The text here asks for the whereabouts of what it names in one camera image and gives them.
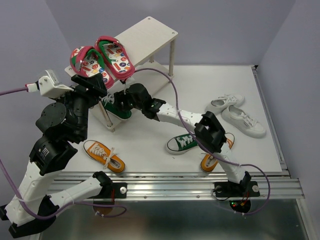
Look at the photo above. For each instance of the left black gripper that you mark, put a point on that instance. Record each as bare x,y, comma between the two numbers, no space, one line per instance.
96,82

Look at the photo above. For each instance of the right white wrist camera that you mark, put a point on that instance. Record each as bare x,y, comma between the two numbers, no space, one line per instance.
126,82

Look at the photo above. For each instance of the white sneaker one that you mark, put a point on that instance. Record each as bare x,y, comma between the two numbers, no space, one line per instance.
243,122
218,105

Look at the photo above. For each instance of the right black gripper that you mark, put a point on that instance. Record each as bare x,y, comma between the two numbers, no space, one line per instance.
121,96

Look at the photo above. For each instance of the green sneaker one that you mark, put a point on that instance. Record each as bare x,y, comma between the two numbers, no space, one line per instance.
108,104
180,144

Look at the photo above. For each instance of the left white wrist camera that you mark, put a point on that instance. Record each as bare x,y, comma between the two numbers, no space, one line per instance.
48,86

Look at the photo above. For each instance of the white two-tier shoe shelf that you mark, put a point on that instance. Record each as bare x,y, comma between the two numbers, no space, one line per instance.
142,41

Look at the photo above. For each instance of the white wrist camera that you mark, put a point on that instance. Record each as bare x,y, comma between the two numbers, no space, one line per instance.
48,86
126,82

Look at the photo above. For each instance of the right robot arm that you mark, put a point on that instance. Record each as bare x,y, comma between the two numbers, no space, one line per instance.
204,128

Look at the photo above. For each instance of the orange sneaker one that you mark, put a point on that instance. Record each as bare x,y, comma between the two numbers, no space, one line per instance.
209,163
104,155

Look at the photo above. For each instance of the white sneaker near one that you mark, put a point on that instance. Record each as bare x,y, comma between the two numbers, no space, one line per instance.
243,122

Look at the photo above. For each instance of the pink slipper one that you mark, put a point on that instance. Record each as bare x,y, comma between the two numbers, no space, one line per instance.
115,57
86,61

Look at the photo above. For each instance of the orange sneaker left one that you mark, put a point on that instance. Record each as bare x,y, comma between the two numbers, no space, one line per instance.
104,155

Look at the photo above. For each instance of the orange sneaker right one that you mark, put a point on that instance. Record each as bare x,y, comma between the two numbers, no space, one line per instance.
209,163

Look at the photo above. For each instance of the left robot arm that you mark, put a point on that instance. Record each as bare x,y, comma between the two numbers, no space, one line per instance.
62,123

